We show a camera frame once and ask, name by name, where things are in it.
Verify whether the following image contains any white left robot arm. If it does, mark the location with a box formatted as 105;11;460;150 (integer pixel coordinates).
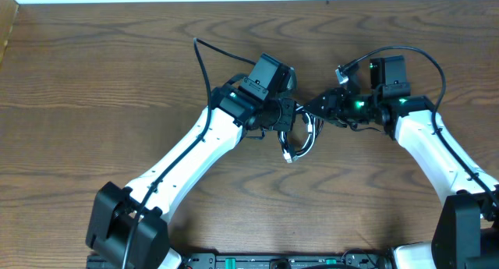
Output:
86;82;296;268

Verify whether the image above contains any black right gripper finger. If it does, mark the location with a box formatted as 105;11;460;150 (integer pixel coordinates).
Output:
307;88;338;105
303;101;335;123

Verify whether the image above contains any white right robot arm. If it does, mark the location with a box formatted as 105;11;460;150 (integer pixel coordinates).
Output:
304;88;498;268

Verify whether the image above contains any wooden side panel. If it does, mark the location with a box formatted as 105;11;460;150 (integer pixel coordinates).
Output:
0;0;19;62

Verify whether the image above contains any black usb cable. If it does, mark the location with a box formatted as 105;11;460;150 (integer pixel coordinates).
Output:
277;104;325;158

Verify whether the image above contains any white usb cable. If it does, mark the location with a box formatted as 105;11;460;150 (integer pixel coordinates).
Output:
281;109;316;164

